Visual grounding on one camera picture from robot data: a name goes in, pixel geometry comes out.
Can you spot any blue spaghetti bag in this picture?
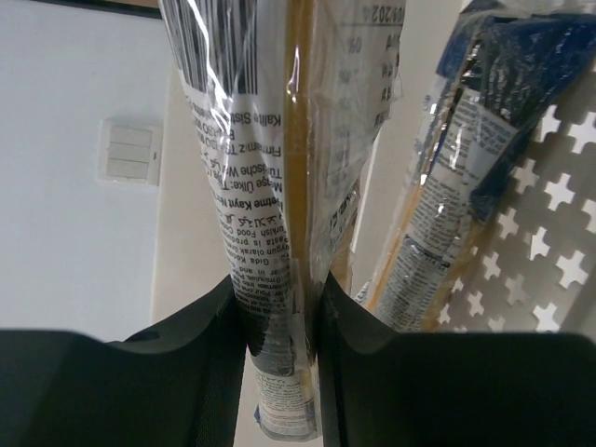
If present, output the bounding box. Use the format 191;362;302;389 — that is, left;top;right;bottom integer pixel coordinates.
361;1;595;332
160;1;406;441

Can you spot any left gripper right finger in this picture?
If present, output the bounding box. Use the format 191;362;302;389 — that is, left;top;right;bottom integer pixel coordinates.
318;278;595;446

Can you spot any white wall switch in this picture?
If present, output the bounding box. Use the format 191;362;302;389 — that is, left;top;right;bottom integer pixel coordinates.
96;119;163;187

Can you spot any white two-tier shelf cart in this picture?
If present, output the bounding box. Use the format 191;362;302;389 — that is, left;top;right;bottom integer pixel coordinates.
433;57;595;332

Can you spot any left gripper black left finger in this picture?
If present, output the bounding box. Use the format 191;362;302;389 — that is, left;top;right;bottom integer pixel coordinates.
1;279;246;446

